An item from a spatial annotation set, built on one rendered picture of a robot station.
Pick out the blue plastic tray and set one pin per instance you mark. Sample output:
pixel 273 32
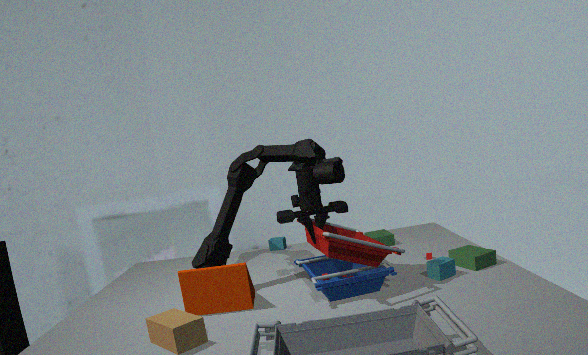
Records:
pixel 337 288

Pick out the teal cube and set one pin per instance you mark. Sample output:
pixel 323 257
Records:
pixel 277 243
pixel 441 268

